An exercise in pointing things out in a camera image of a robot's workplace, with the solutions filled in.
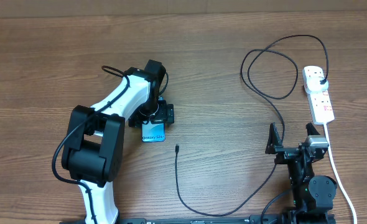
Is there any white charger plug adapter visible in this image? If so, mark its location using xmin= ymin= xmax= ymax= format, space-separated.
xmin=304 ymin=76 xmax=329 ymax=94

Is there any Galaxy smartphone blue screen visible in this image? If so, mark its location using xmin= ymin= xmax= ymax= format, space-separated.
xmin=142 ymin=122 xmax=165 ymax=142

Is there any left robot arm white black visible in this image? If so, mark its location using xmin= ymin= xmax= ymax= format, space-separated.
xmin=52 ymin=60 xmax=174 ymax=223

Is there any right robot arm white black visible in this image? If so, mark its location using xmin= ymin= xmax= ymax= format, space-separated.
xmin=260 ymin=123 xmax=337 ymax=223

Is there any white power strip cord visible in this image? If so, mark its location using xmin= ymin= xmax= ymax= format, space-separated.
xmin=322 ymin=123 xmax=358 ymax=224

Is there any white power strip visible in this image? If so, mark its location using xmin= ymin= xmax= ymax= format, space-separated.
xmin=302 ymin=66 xmax=335 ymax=125

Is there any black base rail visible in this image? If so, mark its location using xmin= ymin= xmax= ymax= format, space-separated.
xmin=60 ymin=214 xmax=337 ymax=224

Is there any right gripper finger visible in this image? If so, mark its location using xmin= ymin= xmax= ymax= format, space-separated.
xmin=305 ymin=123 xmax=320 ymax=136
xmin=265 ymin=123 xmax=283 ymax=154

